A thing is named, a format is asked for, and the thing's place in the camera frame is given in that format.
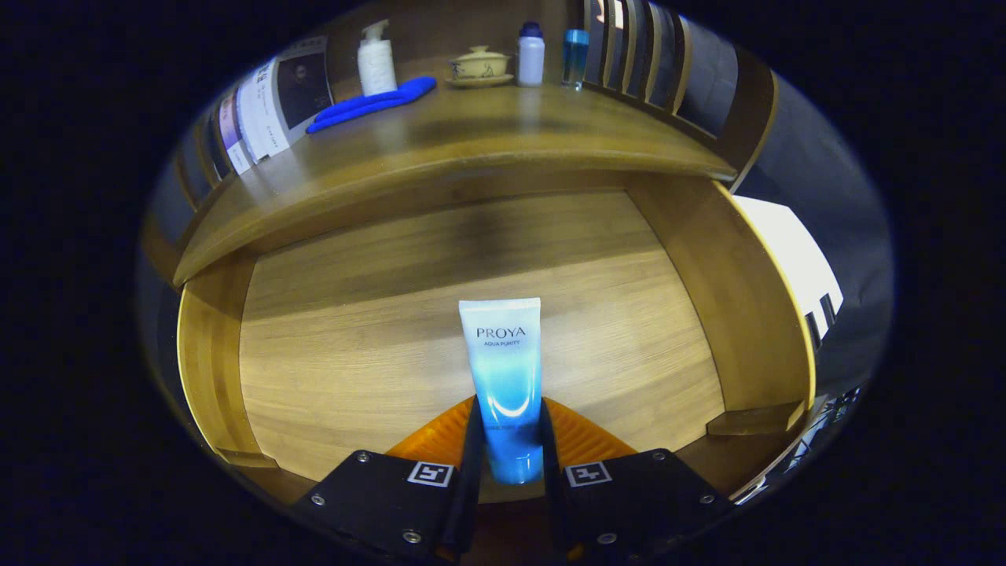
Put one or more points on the wooden cabinet with slatted sides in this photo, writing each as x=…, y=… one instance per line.
x=428, y=31

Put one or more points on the purple book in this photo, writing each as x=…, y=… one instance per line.
x=228, y=130

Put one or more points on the blue folded cloth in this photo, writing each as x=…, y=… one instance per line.
x=369, y=104

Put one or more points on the white bottle with blue cap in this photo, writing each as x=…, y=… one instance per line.
x=531, y=59

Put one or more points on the clear blue bottle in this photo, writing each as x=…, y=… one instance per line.
x=575, y=59

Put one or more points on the thick white book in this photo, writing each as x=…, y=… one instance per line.
x=271, y=110

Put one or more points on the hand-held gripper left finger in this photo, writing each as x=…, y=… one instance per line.
x=385, y=495

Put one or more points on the wooden countertop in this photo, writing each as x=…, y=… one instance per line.
x=471, y=134

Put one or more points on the beige lidded tea cup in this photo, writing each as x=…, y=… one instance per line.
x=479, y=67

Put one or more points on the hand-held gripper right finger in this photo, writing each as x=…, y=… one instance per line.
x=637, y=495

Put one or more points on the wooden drawer with black knob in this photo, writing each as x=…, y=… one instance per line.
x=377, y=354

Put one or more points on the blue cosmetic tube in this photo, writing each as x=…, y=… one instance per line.
x=507, y=369

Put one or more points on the thin white book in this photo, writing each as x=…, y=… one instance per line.
x=242, y=137

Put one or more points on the white pump bottle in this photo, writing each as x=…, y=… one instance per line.
x=377, y=67

